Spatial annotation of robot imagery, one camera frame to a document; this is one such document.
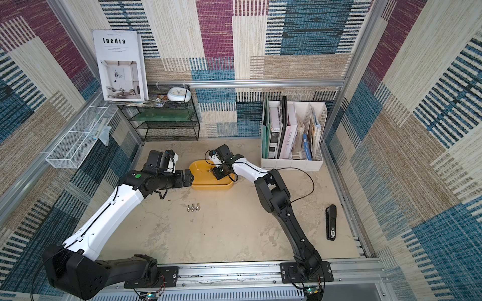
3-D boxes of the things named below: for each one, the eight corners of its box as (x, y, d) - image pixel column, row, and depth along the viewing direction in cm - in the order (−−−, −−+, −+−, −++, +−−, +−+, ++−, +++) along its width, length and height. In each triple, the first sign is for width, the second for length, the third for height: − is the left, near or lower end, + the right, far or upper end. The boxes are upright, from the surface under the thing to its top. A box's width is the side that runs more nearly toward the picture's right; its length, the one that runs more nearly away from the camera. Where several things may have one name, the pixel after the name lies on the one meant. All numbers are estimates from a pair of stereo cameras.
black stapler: (325, 239, 84) (330, 235, 80) (325, 208, 93) (329, 203, 89) (333, 240, 84) (337, 236, 80) (332, 210, 93) (336, 205, 89)
